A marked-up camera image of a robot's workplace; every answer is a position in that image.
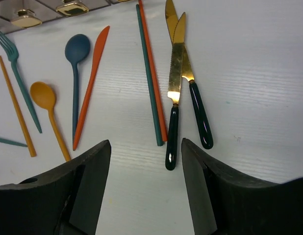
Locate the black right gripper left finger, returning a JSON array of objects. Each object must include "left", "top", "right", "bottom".
[{"left": 0, "top": 140, "right": 111, "bottom": 235}]

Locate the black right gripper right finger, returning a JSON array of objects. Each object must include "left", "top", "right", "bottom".
[{"left": 181, "top": 138, "right": 303, "bottom": 235}]

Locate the yellow chopstick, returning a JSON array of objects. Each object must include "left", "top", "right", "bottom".
[{"left": 0, "top": 56, "right": 37, "bottom": 157}]

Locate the gold knife green handle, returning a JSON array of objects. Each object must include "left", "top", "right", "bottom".
[
  {"left": 165, "top": 0, "right": 214, "bottom": 149},
  {"left": 165, "top": 12, "right": 186, "bottom": 170}
]

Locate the orange chopstick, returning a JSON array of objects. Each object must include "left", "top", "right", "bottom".
[{"left": 138, "top": 1, "right": 167, "bottom": 142}]

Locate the yellow plastic spoon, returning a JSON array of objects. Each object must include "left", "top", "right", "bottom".
[{"left": 30, "top": 82, "right": 71, "bottom": 162}]

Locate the blue plastic spoon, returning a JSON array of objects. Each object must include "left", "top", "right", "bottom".
[{"left": 65, "top": 34, "right": 91, "bottom": 141}]

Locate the orange plastic knife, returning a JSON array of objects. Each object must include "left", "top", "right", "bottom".
[{"left": 73, "top": 25, "right": 110, "bottom": 151}]

